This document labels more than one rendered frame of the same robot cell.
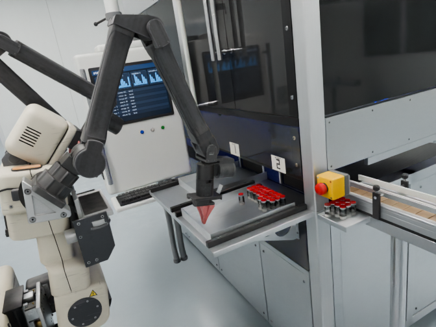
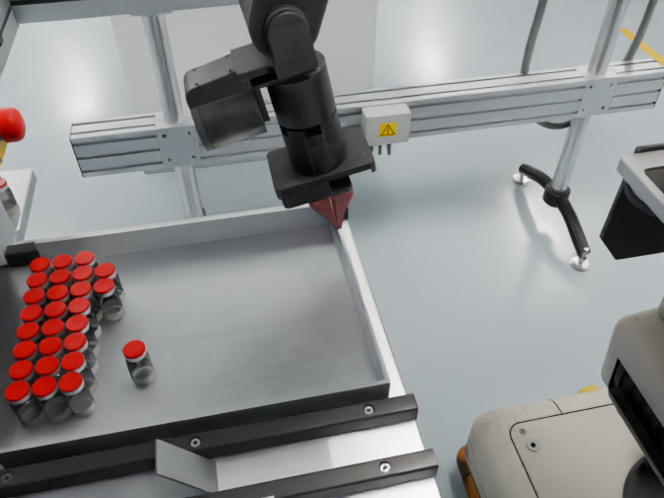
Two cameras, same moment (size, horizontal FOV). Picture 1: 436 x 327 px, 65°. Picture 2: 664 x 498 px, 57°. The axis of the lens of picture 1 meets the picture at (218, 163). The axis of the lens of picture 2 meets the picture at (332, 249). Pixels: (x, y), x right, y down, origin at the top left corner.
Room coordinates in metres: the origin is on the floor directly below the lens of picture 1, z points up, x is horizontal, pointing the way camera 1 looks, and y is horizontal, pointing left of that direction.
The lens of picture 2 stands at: (1.53, 0.19, 1.39)
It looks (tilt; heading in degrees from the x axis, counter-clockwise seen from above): 44 degrees down; 193
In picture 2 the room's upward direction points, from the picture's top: straight up
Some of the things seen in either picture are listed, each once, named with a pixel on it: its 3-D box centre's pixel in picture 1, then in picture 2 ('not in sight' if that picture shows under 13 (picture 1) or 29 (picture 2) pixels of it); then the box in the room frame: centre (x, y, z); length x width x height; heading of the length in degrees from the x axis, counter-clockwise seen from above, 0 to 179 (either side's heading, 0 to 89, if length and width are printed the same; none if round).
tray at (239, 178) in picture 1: (221, 178); not in sight; (1.52, -0.01, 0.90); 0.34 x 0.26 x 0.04; 115
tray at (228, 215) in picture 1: (236, 209); (197, 315); (1.16, -0.04, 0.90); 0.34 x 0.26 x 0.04; 115
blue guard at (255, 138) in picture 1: (192, 123); not in sight; (2.01, 0.12, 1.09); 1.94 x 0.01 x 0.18; 25
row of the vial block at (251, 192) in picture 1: (260, 198); (84, 328); (1.21, -0.14, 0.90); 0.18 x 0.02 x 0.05; 25
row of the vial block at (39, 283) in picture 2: (270, 195); (37, 335); (1.23, -0.18, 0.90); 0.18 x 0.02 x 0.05; 25
